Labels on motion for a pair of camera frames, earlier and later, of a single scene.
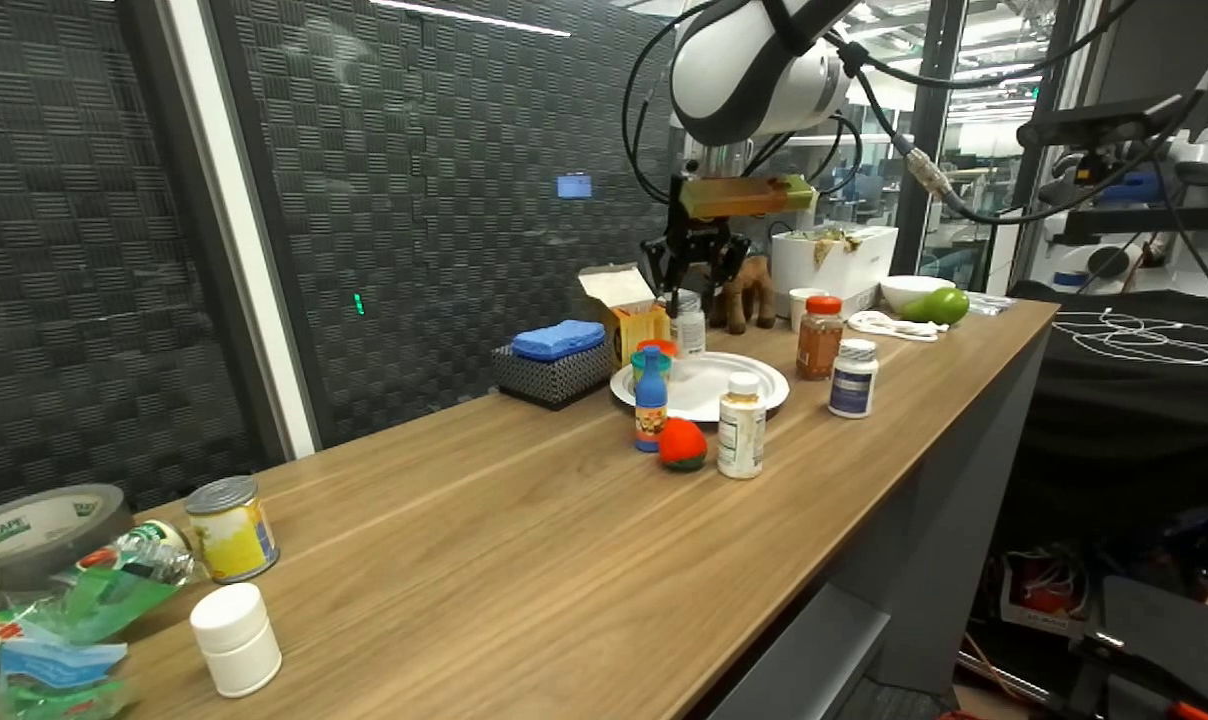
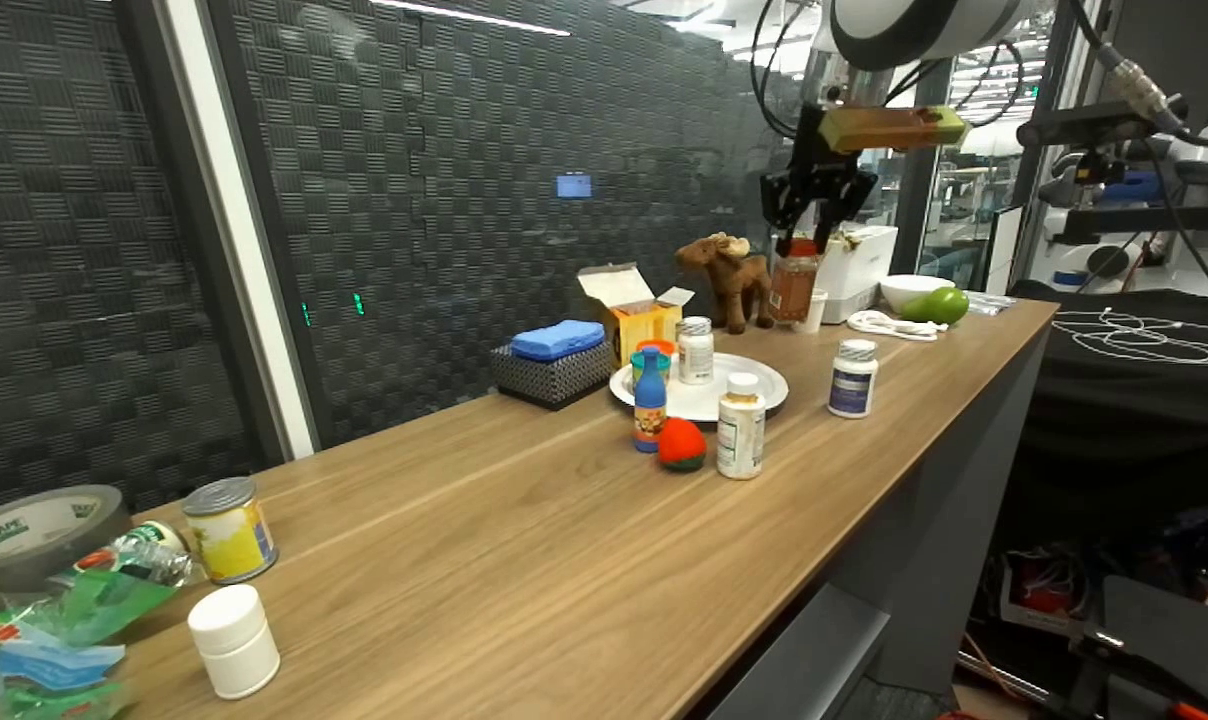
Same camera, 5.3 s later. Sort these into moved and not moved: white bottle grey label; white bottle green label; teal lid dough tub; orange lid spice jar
Moved: orange lid spice jar
Not moved: white bottle grey label; teal lid dough tub; white bottle green label
